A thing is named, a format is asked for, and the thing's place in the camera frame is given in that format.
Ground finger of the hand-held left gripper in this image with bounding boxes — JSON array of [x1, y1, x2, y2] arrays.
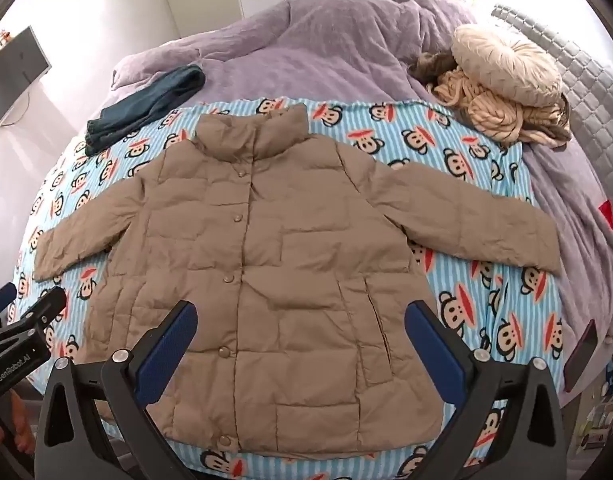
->
[[0, 282, 18, 319], [6, 286, 68, 342]]

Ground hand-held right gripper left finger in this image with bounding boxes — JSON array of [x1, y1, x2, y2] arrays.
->
[[35, 300, 198, 480]]

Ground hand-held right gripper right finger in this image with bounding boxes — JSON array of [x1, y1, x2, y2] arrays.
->
[[404, 300, 570, 480]]

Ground tan puffer jacket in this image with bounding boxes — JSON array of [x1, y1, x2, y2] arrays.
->
[[34, 104, 561, 453]]

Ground person's left hand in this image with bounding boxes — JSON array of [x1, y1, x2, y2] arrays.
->
[[0, 392, 38, 457]]

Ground monkey print striped blanket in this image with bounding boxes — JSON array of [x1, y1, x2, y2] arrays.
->
[[9, 96, 570, 480]]

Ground dark red phone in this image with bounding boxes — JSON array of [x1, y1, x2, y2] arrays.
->
[[563, 318, 599, 394]]

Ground dark teal pants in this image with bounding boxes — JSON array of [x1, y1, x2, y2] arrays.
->
[[84, 65, 207, 157]]

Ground grey flat monitor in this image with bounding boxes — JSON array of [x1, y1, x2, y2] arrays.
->
[[0, 26, 52, 95]]

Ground beige knit sweater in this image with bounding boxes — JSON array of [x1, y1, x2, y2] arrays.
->
[[429, 66, 572, 149]]

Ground brown furry garment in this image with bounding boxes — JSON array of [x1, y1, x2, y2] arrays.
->
[[409, 51, 458, 83]]

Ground cream round pillow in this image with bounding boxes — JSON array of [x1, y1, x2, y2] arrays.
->
[[451, 25, 565, 109]]

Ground grey quilted headboard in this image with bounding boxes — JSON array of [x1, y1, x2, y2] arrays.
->
[[491, 3, 613, 226]]

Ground purple fleece blanket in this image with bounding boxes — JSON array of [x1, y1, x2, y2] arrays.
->
[[110, 0, 613, 403]]

